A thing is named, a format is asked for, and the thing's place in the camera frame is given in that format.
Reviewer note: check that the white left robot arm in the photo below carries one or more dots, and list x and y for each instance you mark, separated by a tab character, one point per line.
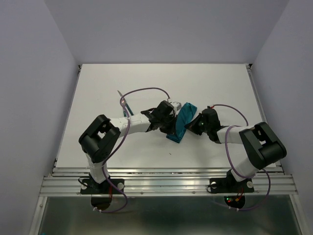
99	139

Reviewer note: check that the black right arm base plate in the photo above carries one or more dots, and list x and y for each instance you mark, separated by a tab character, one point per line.
224	185

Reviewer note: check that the aluminium frame rail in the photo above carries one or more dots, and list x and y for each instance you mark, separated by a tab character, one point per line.
63	182

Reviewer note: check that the teal cloth napkin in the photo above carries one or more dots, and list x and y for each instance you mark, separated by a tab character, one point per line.
184	117

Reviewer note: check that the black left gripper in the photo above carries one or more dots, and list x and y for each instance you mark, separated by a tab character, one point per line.
171	129

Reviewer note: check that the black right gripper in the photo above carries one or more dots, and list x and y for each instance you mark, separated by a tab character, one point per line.
192	126

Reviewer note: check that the teal handled fork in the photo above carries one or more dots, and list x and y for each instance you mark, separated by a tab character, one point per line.
125	111

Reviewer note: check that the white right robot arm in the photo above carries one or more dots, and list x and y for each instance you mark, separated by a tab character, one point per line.
261	144

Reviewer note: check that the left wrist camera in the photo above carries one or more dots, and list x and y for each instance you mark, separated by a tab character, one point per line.
176	106

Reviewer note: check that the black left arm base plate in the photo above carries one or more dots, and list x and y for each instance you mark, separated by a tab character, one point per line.
89	187

